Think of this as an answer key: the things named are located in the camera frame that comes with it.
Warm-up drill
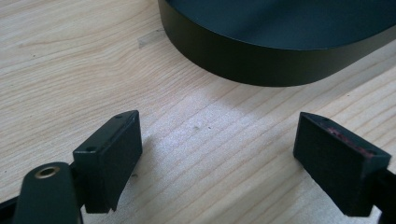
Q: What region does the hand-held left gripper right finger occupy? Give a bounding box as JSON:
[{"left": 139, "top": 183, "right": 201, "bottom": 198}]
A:
[{"left": 292, "top": 111, "right": 392, "bottom": 217}]

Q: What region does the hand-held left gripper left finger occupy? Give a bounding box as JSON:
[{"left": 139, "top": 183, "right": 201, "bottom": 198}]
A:
[{"left": 72, "top": 109, "right": 144, "bottom": 215}]

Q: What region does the black round box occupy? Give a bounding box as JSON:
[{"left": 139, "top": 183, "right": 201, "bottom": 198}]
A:
[{"left": 157, "top": 0, "right": 396, "bottom": 88}]

